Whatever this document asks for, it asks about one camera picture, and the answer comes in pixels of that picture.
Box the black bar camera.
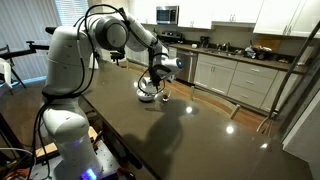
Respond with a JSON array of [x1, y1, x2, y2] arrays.
[[45, 26, 58, 36]]

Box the white upper kitchen cabinets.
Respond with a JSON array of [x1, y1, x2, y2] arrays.
[[253, 0, 320, 38], [128, 0, 264, 30]]

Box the light wooden dining chair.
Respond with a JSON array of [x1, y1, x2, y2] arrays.
[[189, 84, 242, 121]]

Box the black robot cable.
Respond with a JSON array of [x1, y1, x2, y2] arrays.
[[28, 3, 168, 180]]

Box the pile of dishes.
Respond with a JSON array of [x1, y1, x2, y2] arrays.
[[244, 44, 274, 61]]

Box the black coffee maker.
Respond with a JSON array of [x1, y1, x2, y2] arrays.
[[199, 35, 210, 49]]

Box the stainless dishwasher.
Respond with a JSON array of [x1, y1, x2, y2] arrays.
[[175, 49, 198, 84]]

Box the orange cable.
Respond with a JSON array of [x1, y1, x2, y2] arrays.
[[3, 168, 32, 180]]

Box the light wooden board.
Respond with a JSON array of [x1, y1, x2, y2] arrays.
[[34, 125, 100, 158]]

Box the white window blind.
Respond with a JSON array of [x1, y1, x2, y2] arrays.
[[54, 0, 90, 27]]

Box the white ceramic bowl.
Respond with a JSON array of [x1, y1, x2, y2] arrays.
[[136, 89, 159, 103]]

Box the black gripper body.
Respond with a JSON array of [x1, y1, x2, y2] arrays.
[[148, 64, 168, 89]]

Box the stainless over-range microwave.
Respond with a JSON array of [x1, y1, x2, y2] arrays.
[[155, 5, 180, 25]]

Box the dark kitchen countertop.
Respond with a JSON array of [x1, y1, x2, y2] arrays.
[[169, 43, 308, 75]]

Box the metal sink faucet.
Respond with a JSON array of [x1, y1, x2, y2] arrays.
[[220, 41, 231, 53]]

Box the white cable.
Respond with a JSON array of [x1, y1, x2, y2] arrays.
[[0, 147, 37, 171]]

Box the black kitchen stove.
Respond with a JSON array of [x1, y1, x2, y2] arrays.
[[159, 30, 185, 45]]

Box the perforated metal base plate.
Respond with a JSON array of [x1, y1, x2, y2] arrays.
[[29, 141, 128, 180]]

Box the white base kitchen cabinets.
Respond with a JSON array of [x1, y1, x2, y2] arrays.
[[194, 53, 301, 113], [125, 46, 150, 67]]

